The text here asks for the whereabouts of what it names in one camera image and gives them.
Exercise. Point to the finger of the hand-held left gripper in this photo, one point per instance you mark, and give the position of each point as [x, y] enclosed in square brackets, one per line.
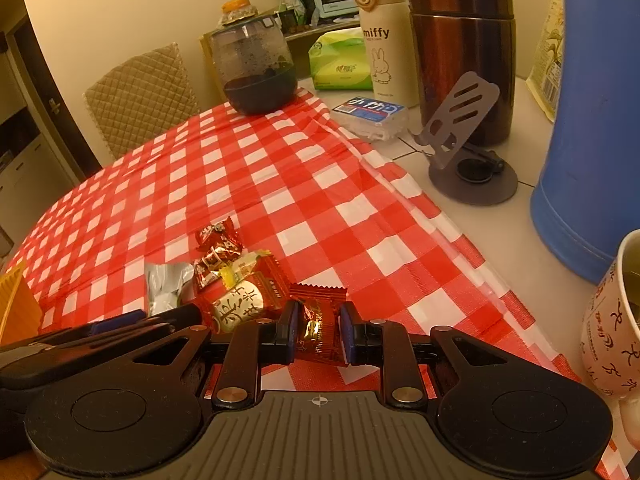
[175, 317]
[117, 321]

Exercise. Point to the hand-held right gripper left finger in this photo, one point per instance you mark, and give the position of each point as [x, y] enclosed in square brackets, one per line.
[290, 332]

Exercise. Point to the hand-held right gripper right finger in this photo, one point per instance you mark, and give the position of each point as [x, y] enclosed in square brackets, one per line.
[349, 332]

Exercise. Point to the red candy packet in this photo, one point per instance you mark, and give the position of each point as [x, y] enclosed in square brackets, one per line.
[317, 330]

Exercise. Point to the white spoon packet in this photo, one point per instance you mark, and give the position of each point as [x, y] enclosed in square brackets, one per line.
[165, 285]

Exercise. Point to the red packet with gold circle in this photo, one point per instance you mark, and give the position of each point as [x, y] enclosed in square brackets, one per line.
[245, 305]

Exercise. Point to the orange plastic tray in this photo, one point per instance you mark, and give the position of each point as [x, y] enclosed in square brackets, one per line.
[17, 305]

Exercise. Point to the red checked tablecloth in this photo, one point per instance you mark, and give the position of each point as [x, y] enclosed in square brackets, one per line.
[310, 200]

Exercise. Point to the white cabinet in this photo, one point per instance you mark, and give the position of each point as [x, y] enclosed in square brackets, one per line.
[17, 170]

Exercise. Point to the grey phone stand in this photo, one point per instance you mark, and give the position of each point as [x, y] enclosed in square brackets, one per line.
[480, 192]

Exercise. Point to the beige quilted chair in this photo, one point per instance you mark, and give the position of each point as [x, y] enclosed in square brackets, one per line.
[140, 100]

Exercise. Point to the blue white tissue packet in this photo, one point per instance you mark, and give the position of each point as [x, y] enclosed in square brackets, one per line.
[370, 110]

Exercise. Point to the dark door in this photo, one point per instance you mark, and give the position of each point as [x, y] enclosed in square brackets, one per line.
[50, 90]

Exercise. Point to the dark glass jar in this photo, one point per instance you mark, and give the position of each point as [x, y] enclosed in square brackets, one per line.
[260, 90]

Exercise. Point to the white printed mug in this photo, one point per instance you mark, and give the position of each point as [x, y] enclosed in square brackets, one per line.
[610, 350]

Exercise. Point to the green tissue pack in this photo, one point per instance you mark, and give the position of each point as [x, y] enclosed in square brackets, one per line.
[335, 65]

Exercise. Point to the white bottle with rabbit print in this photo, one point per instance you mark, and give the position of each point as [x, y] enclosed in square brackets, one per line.
[390, 60]

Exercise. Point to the brown metal thermos jar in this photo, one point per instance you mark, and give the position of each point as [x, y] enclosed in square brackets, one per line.
[460, 60]

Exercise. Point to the blue thermos flask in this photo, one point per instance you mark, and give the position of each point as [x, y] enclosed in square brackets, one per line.
[590, 135]

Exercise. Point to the jar with orange lid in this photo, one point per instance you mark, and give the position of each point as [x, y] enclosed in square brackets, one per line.
[235, 7]

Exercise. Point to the yellow printed bag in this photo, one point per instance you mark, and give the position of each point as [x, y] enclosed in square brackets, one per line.
[547, 60]

